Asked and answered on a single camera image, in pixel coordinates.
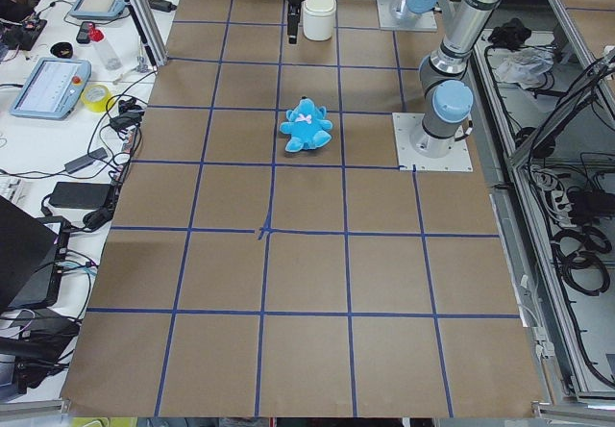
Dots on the teach pendant near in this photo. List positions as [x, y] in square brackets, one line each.
[52, 90]

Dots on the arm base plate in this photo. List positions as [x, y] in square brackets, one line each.
[407, 15]
[418, 151]

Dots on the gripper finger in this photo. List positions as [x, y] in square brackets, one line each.
[292, 30]

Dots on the clear plastic bottle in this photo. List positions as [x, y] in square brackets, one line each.
[103, 48]

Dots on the blue teddy bear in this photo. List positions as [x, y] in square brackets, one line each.
[307, 125]

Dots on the black power adapter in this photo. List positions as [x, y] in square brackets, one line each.
[72, 195]

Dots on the white trash can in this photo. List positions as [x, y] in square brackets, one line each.
[319, 17]

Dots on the teach pendant far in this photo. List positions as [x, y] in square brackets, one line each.
[97, 9]

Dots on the black laptop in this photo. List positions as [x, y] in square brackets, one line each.
[32, 250]

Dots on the crumpled white cloth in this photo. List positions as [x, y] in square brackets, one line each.
[526, 68]

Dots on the yellow tape roll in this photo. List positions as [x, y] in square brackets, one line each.
[96, 98]

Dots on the teach pendant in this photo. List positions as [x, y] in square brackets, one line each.
[97, 9]
[52, 90]

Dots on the aluminium frame post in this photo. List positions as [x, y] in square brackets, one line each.
[148, 31]

